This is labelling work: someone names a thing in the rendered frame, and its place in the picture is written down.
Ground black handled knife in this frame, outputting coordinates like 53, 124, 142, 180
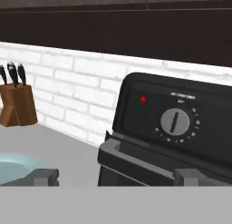
16, 63, 27, 87
6, 61, 20, 88
0, 64, 8, 86

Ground black toaster oven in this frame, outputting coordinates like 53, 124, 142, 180
97, 72, 232, 187

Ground grey toaster oven timer knob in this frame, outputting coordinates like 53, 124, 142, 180
159, 107, 191, 136

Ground wooden knife block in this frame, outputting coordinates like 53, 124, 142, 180
0, 83, 39, 128

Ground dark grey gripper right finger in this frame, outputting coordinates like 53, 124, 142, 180
173, 168, 230, 187

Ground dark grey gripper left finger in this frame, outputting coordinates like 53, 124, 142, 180
3, 168, 60, 187

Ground dark wooden wall cupboards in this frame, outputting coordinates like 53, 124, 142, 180
0, 0, 232, 68

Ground pale blue plate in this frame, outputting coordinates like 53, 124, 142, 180
0, 151, 47, 186

